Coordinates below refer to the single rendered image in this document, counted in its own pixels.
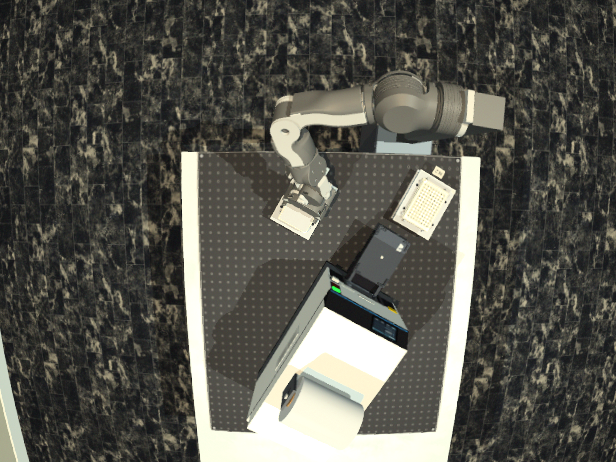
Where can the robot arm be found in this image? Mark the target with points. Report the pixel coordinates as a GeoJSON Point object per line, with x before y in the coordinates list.
{"type": "Point", "coordinates": [400, 103]}

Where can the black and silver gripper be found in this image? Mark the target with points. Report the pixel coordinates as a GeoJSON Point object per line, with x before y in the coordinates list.
{"type": "Point", "coordinates": [310, 209]}

